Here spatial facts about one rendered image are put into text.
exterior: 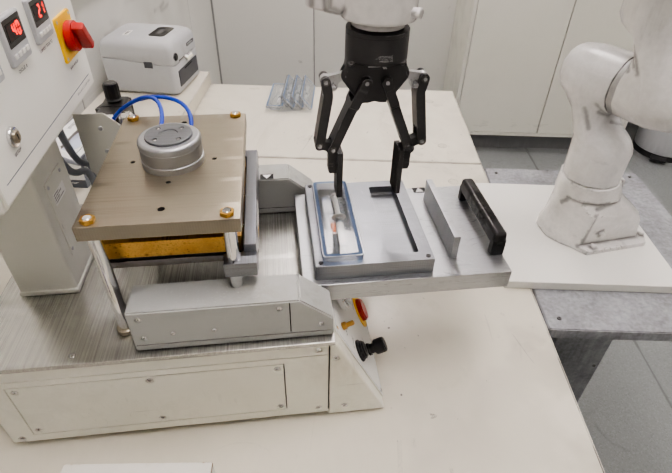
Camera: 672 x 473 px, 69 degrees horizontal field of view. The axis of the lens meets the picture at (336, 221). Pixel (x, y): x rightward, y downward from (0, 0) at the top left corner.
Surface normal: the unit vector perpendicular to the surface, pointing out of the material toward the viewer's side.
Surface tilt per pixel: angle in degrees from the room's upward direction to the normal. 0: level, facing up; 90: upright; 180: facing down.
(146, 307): 0
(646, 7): 90
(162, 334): 90
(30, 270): 90
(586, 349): 90
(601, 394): 0
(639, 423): 0
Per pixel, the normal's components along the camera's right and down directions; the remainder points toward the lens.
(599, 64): -0.69, -0.19
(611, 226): 0.23, 0.58
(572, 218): -0.70, 0.33
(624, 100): -0.87, 0.36
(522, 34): -0.03, 0.61
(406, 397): 0.02, -0.79
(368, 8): -0.36, 0.59
